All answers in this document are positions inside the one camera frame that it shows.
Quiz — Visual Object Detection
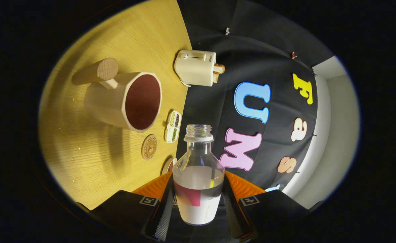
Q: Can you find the black backdrop cloth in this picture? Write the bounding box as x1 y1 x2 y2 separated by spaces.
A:
176 0 335 243

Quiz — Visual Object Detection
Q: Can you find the round brown coaster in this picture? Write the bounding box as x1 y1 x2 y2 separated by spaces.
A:
141 134 158 160

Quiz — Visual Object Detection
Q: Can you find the small white condiment dish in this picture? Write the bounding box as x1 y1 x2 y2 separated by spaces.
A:
164 110 182 143

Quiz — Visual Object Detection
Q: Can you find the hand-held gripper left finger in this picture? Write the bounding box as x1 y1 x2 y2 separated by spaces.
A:
90 171 176 242

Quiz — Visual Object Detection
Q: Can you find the wooden table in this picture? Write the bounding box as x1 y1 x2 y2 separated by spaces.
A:
38 0 193 210

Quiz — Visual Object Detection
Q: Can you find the clear juice bottle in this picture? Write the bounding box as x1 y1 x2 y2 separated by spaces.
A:
173 124 225 225

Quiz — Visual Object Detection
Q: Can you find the cream cup with wooden handle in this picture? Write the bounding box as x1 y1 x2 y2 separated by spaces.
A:
71 57 163 133

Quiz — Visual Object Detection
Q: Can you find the white round plate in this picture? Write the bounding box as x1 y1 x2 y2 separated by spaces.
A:
161 157 178 175

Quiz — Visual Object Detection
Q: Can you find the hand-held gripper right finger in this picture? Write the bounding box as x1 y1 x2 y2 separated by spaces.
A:
221 170 315 242

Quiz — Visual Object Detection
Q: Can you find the cream toaster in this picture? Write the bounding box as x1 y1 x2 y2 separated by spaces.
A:
174 50 216 87

